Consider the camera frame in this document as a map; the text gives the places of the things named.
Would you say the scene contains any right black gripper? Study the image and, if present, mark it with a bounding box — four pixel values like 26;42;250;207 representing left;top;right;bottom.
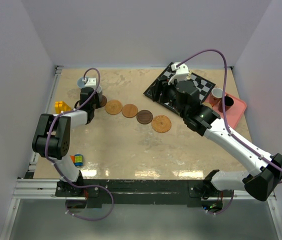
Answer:
150;75;187;118

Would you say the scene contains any dark walnut coaster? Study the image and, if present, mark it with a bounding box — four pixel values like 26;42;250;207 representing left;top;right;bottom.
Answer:
100;95;108;108
136;109;153;125

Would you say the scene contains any grey white mug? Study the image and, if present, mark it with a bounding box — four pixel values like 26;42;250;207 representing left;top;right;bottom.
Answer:
96;85;103;102

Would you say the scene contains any small woven rattan coaster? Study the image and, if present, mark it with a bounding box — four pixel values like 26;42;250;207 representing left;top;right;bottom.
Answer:
105;99;123;115

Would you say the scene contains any light wooden coaster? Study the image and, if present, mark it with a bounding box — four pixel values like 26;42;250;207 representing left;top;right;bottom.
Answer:
121;103;139;118

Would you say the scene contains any large woven rattan coaster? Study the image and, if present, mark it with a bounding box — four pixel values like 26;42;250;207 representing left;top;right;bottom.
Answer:
151;115;172;133

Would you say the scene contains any light blue cup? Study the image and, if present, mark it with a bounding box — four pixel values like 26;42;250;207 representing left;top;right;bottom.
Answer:
77;77;88;89

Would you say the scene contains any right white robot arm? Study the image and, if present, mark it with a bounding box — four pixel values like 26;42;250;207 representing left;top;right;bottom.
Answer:
149;79;282;202

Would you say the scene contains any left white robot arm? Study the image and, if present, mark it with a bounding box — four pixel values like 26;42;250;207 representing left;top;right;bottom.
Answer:
32;87;100;197

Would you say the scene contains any copper orange cup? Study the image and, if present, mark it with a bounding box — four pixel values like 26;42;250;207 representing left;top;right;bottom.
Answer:
203;102;213;109

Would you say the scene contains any black maroon cup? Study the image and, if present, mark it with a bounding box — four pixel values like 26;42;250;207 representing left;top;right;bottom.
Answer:
218;95;234;113

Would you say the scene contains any yellow toy block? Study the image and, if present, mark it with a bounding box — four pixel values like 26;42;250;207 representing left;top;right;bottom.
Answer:
54;101;72;114

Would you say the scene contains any white chess piece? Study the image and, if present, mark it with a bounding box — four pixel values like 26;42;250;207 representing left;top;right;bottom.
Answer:
186;71;192;80

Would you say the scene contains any black white chessboard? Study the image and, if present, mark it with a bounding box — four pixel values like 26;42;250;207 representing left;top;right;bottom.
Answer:
143;62;216;103

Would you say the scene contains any orange toy car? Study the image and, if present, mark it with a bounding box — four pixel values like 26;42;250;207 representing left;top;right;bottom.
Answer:
70;154;84;167

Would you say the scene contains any white floral mug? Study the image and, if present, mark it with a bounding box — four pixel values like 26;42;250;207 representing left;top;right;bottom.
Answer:
209;87;223;105

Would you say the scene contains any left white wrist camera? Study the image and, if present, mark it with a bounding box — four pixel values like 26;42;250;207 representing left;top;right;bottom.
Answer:
82;77;98;89

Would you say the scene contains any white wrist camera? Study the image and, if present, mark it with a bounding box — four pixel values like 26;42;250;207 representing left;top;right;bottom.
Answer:
82;77;98;89
167;62;190;85

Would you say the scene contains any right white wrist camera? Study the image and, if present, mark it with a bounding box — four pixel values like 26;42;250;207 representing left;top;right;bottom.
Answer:
167;62;190;85

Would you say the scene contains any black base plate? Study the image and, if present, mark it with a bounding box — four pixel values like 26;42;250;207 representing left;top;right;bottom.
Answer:
55;179;233;209

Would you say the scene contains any aluminium left rail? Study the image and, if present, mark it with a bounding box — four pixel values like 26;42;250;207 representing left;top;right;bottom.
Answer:
24;65;64;179

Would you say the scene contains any aluminium rail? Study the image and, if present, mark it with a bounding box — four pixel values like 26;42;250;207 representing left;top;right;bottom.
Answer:
12;178;278;201
24;65;64;179

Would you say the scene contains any aluminium front rail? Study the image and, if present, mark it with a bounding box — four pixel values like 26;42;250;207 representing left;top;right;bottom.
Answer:
12;178;278;201

